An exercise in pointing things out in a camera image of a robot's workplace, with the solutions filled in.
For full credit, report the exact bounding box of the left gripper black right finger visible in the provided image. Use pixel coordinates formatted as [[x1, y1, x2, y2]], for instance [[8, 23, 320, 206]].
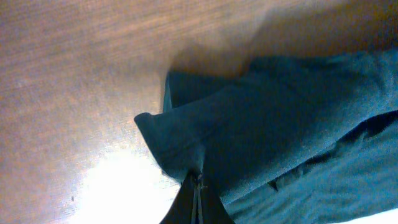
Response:
[[197, 174, 235, 224]]

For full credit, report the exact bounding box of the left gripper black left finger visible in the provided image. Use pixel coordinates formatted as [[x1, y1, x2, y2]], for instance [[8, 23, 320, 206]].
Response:
[[160, 173, 198, 224]]

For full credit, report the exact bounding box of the black Nike t-shirt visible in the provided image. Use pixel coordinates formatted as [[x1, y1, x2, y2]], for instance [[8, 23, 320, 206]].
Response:
[[134, 48, 397, 223]]

